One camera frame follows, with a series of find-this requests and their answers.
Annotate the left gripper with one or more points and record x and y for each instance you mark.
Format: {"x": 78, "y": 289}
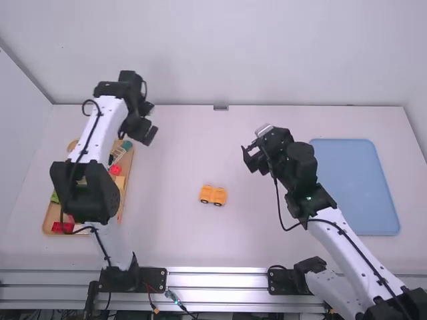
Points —
{"x": 138, "y": 128}

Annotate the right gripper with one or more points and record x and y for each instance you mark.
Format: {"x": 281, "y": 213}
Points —
{"x": 272, "y": 150}

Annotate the yellow toy car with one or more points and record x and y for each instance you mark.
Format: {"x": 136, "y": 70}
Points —
{"x": 213, "y": 195}

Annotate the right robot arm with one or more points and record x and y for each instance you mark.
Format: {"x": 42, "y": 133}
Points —
{"x": 333, "y": 240}

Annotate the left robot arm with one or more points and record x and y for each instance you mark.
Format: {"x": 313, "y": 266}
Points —
{"x": 100, "y": 126}

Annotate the tan tray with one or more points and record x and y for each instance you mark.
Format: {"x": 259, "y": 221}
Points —
{"x": 128, "y": 173}

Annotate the red toy brick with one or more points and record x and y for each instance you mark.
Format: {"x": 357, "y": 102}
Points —
{"x": 115, "y": 170}
{"x": 61, "y": 227}

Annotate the blue mat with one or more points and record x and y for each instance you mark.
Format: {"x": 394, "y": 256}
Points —
{"x": 357, "y": 186}

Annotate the lime green toy brick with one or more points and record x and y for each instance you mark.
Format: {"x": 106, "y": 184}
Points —
{"x": 54, "y": 196}

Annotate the silver rails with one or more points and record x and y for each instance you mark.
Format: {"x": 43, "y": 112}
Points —
{"x": 217, "y": 283}

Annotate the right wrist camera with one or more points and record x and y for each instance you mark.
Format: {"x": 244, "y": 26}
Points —
{"x": 264, "y": 130}

